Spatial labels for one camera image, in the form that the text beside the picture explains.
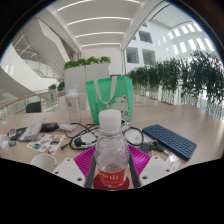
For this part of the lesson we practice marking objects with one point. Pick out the row of green plants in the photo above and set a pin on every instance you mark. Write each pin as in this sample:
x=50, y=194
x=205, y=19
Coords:
x=186, y=76

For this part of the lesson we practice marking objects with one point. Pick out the folded paper brochure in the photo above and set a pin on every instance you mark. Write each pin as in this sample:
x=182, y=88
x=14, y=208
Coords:
x=31, y=130

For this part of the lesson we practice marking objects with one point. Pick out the glass railing with handrail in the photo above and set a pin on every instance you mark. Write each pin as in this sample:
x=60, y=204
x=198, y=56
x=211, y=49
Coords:
x=20, y=101

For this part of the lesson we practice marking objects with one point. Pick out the white grid-pattern mug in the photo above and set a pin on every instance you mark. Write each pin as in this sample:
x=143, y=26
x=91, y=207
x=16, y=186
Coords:
x=44, y=162

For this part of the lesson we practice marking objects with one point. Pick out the white power adapter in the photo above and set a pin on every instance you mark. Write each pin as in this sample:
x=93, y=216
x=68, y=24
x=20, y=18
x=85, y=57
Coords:
x=67, y=127

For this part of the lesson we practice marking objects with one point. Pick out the black flat pouch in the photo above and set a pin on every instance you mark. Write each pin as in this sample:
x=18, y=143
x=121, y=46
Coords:
x=49, y=126

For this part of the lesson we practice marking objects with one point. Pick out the ceiling light strips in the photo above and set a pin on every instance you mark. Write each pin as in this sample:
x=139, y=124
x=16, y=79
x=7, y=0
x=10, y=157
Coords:
x=100, y=20

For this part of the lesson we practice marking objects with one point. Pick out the dark blue keyboard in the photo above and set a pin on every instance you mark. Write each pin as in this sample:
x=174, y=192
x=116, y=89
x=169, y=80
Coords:
x=175, y=140

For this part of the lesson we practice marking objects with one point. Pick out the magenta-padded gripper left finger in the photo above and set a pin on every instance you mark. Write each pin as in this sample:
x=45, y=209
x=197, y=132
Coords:
x=70, y=170

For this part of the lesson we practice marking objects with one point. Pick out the white cabinet with plants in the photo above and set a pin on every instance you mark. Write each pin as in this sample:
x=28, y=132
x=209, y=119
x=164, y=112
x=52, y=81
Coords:
x=88, y=75

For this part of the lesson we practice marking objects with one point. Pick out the black chair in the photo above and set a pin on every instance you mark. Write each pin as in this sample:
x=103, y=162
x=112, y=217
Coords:
x=33, y=107

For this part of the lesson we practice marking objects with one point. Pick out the clear red-labelled water bottle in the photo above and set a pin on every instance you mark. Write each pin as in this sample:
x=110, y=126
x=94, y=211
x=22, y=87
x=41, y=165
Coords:
x=111, y=153

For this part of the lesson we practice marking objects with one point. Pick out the green tote bag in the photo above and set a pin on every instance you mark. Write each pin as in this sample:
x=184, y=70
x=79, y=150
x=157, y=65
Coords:
x=103, y=96

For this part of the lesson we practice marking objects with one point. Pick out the clear tumbler with lid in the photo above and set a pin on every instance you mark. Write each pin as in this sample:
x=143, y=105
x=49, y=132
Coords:
x=73, y=106

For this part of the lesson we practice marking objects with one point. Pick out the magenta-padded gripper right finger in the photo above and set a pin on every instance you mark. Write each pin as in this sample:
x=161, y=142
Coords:
x=151, y=168

